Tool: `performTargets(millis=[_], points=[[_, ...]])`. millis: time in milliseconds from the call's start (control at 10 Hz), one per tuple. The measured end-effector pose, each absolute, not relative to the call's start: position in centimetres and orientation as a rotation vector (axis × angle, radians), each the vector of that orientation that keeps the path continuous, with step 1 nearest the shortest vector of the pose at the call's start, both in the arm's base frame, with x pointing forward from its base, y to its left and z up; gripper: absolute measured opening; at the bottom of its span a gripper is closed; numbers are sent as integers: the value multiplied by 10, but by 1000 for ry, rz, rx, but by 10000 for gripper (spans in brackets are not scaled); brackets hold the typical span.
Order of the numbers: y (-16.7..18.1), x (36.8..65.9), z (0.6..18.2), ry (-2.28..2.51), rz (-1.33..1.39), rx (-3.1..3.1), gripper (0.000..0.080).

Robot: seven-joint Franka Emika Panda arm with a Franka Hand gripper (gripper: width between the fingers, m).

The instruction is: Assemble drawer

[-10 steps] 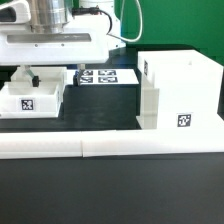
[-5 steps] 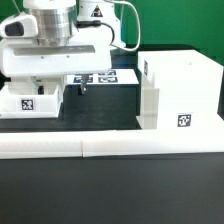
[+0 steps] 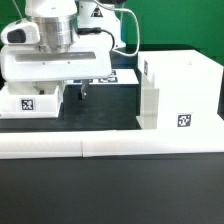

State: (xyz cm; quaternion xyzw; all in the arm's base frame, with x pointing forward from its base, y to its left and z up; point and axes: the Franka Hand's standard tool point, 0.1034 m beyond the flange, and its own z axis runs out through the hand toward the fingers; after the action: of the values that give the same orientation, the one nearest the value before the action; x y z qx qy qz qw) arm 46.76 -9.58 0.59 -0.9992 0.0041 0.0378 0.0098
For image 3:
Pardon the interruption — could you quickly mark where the marker tag sheet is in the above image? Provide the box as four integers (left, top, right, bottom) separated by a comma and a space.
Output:
66, 68, 140, 86

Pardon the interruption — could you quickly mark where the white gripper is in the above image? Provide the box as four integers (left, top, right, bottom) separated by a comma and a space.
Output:
1, 45, 111, 100

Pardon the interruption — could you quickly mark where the white front drawer tray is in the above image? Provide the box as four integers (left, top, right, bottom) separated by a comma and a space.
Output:
0, 81, 64, 119

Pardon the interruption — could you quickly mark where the white drawer cabinet box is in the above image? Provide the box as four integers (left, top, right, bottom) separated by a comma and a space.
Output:
137, 50, 224, 129

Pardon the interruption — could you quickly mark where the thin white cable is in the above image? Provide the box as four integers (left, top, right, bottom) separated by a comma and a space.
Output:
93, 0, 141, 57

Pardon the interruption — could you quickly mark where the white front rail right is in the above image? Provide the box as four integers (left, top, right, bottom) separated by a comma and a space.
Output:
82, 128, 224, 157

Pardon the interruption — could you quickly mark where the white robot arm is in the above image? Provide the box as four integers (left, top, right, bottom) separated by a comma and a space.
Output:
0, 0, 119, 99

